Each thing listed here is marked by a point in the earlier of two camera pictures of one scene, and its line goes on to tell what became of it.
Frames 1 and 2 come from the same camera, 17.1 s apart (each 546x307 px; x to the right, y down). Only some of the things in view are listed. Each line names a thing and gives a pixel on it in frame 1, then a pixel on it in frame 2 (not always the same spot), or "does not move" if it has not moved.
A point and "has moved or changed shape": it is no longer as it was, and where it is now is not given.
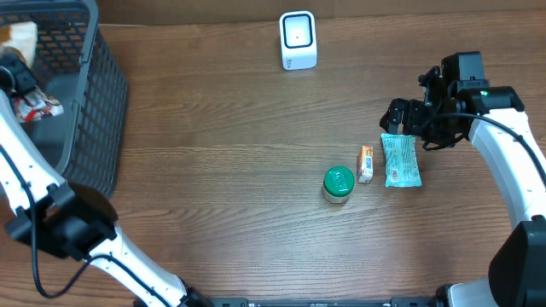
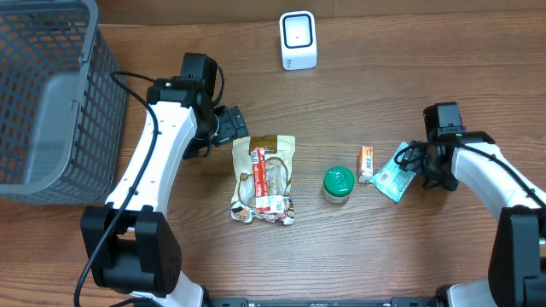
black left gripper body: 21,79 to 235,124
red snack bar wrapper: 36,105 to 264,203
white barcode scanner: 299,40 does not move
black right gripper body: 409,114 to 411,158
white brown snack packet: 22,37 to 263,173
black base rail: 395,302 does not move
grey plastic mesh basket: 76,64 does not move
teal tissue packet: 401,160 has moved or changed shape
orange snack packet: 365,165 does not move
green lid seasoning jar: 338,184 does not move
